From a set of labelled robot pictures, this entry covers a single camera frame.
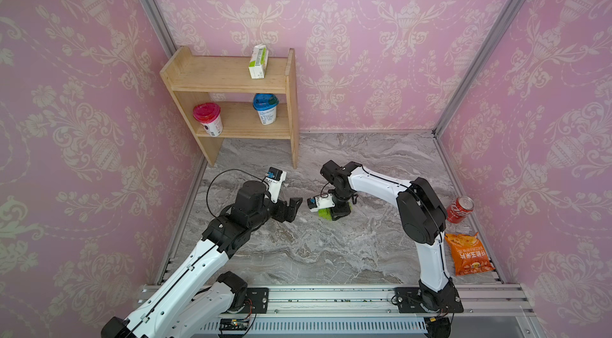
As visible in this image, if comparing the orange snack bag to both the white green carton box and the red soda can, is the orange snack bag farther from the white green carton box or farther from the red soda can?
the white green carton box

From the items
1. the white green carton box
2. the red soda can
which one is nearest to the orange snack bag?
the red soda can

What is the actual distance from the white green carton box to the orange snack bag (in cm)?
87

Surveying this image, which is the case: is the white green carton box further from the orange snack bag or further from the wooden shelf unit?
the orange snack bag

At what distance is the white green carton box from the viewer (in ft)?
2.54

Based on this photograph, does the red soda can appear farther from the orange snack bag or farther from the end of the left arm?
the end of the left arm

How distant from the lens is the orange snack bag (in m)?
0.79
